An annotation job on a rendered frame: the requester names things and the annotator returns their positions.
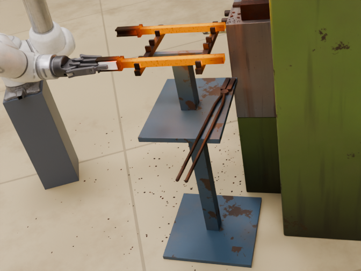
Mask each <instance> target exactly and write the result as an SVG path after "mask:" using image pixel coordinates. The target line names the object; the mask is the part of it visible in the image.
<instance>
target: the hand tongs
mask: <svg viewBox="0 0 361 271"><path fill-rule="evenodd" d="M235 82H236V78H233V77H232V78H231V79H230V77H227V78H226V79H225V81H224V83H223V85H222V87H221V89H220V90H221V91H220V94H221V95H220V96H219V97H218V98H217V100H216V101H215V102H214V104H213V106H212V108H211V110H210V112H209V114H208V116H207V118H206V120H205V122H204V124H203V126H202V128H201V130H200V132H199V134H198V136H197V137H196V139H195V141H194V143H193V145H192V147H191V149H190V151H189V153H188V155H187V157H186V159H185V161H184V163H183V165H182V167H181V169H180V171H179V173H178V175H177V177H176V182H178V181H179V179H180V177H181V175H182V173H183V171H184V169H185V167H186V165H187V163H188V161H189V159H190V157H191V155H192V153H193V151H194V149H195V147H196V145H197V143H198V141H199V139H200V137H201V135H202V133H203V131H204V129H205V127H206V125H207V123H208V121H209V119H210V117H211V115H212V113H213V111H214V109H215V107H216V105H217V104H218V102H219V101H220V100H221V99H222V102H221V105H220V107H219V109H218V111H217V113H216V115H215V118H214V120H213V122H212V124H211V126H210V129H209V131H208V133H207V135H206V137H205V139H204V141H203V143H202V145H201V147H200V149H199V151H198V154H197V156H196V158H195V160H194V162H193V164H192V166H191V168H190V170H189V172H188V174H187V176H186V178H185V180H184V182H185V183H188V181H189V178H190V176H191V174H192V172H193V170H194V168H195V166H196V164H197V162H198V159H199V157H200V155H201V153H202V151H203V149H204V147H205V145H206V142H207V140H208V138H209V136H210V134H211V132H212V130H213V128H214V125H215V123H216V121H217V119H218V116H219V114H220V112H221V110H222V108H223V105H224V103H225V98H226V95H228V94H229V91H231V90H232V88H233V86H234V84H235Z"/></svg>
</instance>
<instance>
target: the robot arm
mask: <svg viewBox="0 0 361 271"><path fill-rule="evenodd" d="M22 1H23V4H24V7H25V10H26V12H27V15H28V18H29V20H30V23H31V26H32V27H31V28H30V31H29V35H30V36H29V39H27V40H20V39H19V38H18V37H15V36H12V35H6V34H4V33H0V77H1V79H2V81H3V82H4V84H5V87H6V94H5V96H4V100H5V101H9V100H11V99H15V98H18V99H19V100H21V99H23V98H24V96H27V95H31V94H37V93H39V92H40V81H41V80H56V79H58V78H59V77H68V78H72V77H76V76H84V75H92V74H95V73H96V72H98V73H100V70H116V69H118V68H117V64H116V61H103V62H98V63H96V62H95V60H96V59H97V57H102V56H101V55H84V54H80V57H79V58H73V59H70V58H68V57H69V56H70V55H71V54H72V53H73V52H74V50H75V48H76V44H75V39H74V37H73V35H72V33H71V32H70V31H69V30H68V29H66V28H64V27H60V26H59V24H58V23H56V22H54V21H52V18H51V15H50V11H49V8H48V5H47V2H46V0H22Z"/></svg>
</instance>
